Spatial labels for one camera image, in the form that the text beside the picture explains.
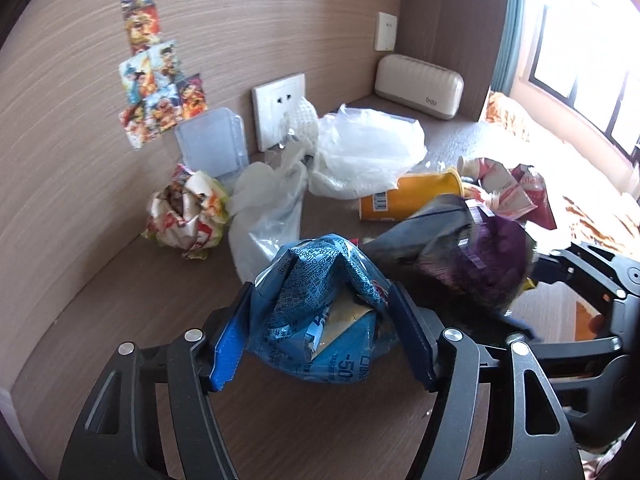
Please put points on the blue snack bag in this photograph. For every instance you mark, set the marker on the blue snack bag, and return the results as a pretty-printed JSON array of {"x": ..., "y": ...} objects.
[{"x": 319, "y": 312}]

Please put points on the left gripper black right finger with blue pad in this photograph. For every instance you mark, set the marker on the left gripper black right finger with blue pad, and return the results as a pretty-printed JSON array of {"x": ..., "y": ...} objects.
[{"x": 527, "y": 435}]

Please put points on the dark purple snack bag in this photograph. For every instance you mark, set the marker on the dark purple snack bag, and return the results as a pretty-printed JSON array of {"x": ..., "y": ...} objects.
[{"x": 477, "y": 254}]

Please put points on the black framed window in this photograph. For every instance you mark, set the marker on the black framed window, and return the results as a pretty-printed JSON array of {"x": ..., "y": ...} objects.
[{"x": 587, "y": 57}]

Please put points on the large white plastic bag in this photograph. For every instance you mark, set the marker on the large white plastic bag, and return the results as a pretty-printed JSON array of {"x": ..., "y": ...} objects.
[{"x": 361, "y": 152}]

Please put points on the white foam net sleeve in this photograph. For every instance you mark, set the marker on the white foam net sleeve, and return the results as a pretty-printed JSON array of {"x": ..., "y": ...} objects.
[{"x": 302, "y": 125}]

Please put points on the orange bed cover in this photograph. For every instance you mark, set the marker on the orange bed cover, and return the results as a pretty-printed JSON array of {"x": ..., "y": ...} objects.
[{"x": 586, "y": 205}]

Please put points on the white wall socket upper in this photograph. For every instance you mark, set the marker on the white wall socket upper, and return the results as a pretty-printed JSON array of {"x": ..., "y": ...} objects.
[{"x": 385, "y": 32}]

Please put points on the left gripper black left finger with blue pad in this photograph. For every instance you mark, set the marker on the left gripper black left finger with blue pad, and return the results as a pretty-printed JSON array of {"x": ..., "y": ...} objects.
[{"x": 147, "y": 399}]

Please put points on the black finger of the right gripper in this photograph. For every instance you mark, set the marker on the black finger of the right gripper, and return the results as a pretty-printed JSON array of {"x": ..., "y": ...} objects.
[
  {"x": 594, "y": 273},
  {"x": 603, "y": 355}
]

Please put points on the clear plastic box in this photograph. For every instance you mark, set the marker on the clear plastic box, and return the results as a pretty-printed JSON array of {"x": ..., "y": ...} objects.
[{"x": 214, "y": 142}]

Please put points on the clear crumpled plastic bag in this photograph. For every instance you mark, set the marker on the clear crumpled plastic bag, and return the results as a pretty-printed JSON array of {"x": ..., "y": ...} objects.
[{"x": 266, "y": 210}]

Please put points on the yellow paper cup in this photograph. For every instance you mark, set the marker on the yellow paper cup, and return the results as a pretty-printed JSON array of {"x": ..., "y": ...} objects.
[{"x": 412, "y": 193}]

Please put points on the anime stickers on wall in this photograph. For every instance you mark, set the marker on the anime stickers on wall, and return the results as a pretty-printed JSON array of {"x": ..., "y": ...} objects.
[{"x": 159, "y": 95}]

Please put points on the colourful food wrapper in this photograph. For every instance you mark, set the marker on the colourful food wrapper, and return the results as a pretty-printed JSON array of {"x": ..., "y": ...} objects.
[{"x": 189, "y": 214}]

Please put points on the white wall socket lower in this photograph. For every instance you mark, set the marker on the white wall socket lower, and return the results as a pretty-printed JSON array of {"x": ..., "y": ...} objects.
[{"x": 271, "y": 102}]

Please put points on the red white carton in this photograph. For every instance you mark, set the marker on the red white carton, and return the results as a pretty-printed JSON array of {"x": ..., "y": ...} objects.
[{"x": 519, "y": 193}]

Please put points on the white wall socket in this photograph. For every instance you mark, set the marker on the white wall socket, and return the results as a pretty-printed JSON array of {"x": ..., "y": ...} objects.
[
  {"x": 271, "y": 102},
  {"x": 385, "y": 32}
]

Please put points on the cream tissue box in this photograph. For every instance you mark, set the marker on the cream tissue box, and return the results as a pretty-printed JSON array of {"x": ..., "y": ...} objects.
[{"x": 420, "y": 85}]

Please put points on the teal curtain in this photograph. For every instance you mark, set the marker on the teal curtain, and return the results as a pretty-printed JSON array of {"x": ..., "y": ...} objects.
[{"x": 509, "y": 49}]

